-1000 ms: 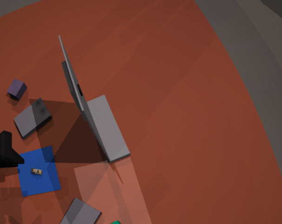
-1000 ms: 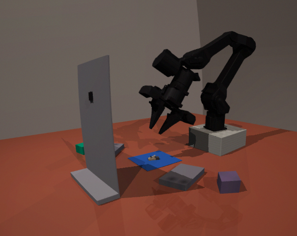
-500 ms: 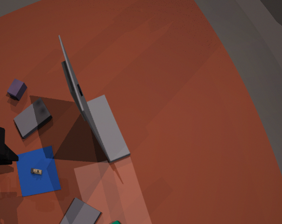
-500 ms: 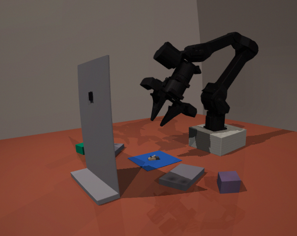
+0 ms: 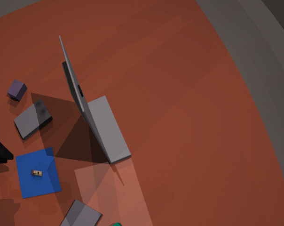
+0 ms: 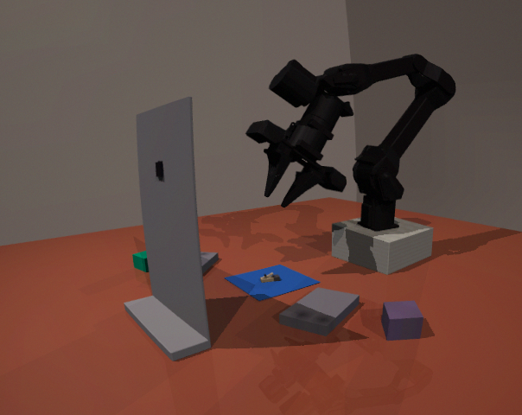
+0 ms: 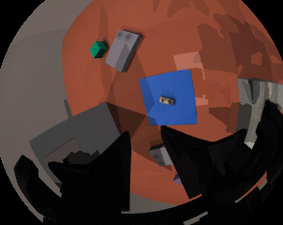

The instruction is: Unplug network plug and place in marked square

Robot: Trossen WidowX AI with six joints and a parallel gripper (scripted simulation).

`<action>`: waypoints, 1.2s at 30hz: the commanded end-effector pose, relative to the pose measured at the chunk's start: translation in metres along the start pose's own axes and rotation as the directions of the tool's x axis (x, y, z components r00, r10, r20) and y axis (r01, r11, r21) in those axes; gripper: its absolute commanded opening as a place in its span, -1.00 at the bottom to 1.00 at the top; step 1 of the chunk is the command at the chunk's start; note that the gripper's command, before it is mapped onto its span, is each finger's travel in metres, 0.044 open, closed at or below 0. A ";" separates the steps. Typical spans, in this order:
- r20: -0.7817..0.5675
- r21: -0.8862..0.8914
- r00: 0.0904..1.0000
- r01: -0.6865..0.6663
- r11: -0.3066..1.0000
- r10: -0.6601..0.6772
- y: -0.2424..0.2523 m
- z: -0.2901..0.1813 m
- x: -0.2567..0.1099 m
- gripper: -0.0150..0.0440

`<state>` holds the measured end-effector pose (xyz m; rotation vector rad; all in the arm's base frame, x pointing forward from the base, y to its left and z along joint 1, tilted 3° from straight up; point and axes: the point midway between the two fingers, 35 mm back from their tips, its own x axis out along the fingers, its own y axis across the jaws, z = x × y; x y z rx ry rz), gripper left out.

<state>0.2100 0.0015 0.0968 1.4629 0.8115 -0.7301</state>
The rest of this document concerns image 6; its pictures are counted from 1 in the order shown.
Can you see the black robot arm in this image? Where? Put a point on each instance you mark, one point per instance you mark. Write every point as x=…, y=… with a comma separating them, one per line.
x=376, y=168

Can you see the small green block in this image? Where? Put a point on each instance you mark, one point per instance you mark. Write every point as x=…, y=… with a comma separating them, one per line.
x=140, y=261

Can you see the blue square patch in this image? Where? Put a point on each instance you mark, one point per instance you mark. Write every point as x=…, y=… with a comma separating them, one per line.
x=289, y=281

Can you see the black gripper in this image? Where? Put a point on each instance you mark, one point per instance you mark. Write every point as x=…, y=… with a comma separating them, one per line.
x=307, y=141

